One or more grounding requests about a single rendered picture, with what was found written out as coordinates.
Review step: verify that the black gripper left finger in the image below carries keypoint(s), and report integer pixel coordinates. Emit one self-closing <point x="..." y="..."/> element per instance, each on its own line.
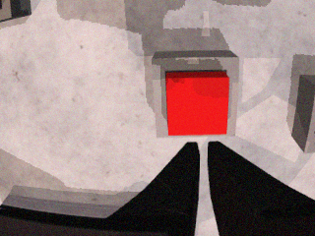
<point x="166" y="207"/>

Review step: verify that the green button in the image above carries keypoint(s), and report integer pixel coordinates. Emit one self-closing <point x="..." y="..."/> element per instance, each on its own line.
<point x="303" y="128"/>

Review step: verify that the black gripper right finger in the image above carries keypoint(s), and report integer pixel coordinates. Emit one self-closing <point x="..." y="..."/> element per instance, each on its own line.
<point x="248" y="201"/>

